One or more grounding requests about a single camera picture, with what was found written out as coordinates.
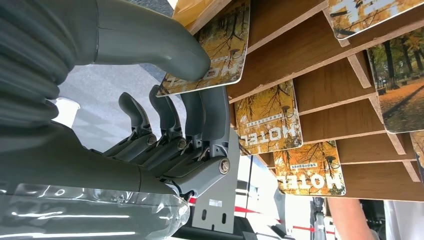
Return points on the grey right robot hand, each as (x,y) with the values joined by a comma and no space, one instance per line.
(99,165)

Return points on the wooden card rack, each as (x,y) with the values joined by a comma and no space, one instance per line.
(331,119)

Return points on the autumn forest path card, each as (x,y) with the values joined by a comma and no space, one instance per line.
(400,86)

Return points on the clear plastic cover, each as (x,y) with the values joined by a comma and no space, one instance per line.
(82,215)

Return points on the white box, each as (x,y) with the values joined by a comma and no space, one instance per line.
(66,112)

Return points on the grey metal bracket plate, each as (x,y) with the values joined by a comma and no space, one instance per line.
(215,215)

